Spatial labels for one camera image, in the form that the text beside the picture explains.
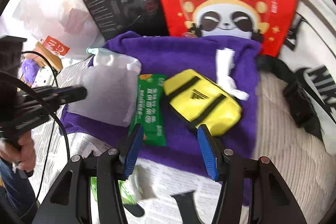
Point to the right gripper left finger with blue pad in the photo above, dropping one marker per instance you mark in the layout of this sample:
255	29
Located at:
133	145

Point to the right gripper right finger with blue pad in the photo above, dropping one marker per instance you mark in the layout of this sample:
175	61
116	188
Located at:
211	153

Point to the green snack packet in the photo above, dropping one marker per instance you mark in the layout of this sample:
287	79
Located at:
148	109

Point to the yellow Adidas pouch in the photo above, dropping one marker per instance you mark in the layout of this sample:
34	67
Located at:
198	100

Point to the green tissue pack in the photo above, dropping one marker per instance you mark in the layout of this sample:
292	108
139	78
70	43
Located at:
130	189

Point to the person left hand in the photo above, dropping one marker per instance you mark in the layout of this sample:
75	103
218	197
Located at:
25	156

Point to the printed newspaper sheet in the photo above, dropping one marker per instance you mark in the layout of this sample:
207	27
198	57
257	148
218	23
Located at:
158	183

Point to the purple plush towel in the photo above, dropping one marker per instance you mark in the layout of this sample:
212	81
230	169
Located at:
171	55

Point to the striped mattress cover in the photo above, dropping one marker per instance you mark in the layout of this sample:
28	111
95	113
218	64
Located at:
301	158

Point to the small knotted white glove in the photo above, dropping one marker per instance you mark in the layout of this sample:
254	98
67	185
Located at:
224	64

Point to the white glove with green cuff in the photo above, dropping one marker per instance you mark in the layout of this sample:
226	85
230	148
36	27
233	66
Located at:
103	56

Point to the white Miniso plastic bag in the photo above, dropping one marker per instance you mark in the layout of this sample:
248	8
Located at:
65	28

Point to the white Nike waist bag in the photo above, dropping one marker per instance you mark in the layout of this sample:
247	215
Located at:
306	62

